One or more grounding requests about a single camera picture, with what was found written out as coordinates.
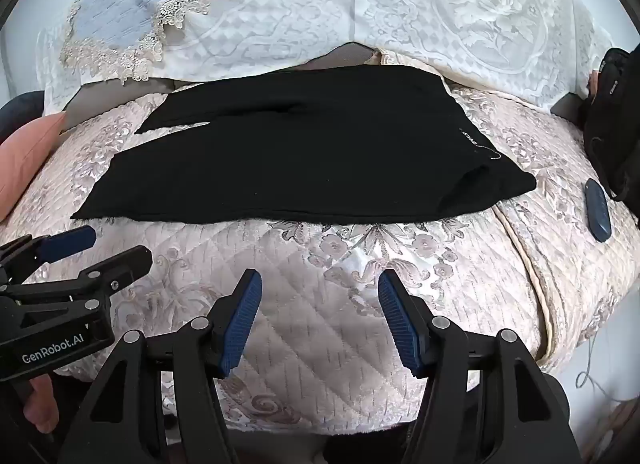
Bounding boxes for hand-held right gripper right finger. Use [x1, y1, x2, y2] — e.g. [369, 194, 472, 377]
[378, 269, 584, 464]

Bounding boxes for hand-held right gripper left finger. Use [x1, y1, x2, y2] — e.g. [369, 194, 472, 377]
[57, 268, 263, 464]

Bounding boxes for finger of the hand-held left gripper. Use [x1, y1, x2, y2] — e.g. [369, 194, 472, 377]
[0, 245, 154, 325]
[0, 225, 99, 290]

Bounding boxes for black pants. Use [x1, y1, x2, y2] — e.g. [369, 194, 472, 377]
[70, 65, 538, 223]

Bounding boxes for person's left hand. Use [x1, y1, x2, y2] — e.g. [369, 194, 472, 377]
[22, 373, 62, 436]

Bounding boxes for beige floral quilted bedspread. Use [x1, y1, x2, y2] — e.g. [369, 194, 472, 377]
[0, 51, 640, 437]

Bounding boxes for pink pillow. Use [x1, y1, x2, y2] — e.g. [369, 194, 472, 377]
[0, 111, 68, 222]

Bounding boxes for dark blue cushion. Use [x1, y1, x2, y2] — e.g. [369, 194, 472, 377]
[0, 96, 46, 145]

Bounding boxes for blue-grey lace-trimmed pillow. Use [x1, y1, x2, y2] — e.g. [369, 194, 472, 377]
[60, 0, 261, 85]

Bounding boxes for grey bed sheet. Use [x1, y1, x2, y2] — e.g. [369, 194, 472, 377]
[65, 41, 381, 120]

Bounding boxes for black bag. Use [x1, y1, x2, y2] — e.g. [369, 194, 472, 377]
[582, 46, 640, 202]

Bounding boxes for white lace cover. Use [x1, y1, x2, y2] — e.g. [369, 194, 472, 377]
[37, 0, 613, 110]

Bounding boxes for grey cable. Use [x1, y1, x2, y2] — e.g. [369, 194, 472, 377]
[575, 329, 640, 402]

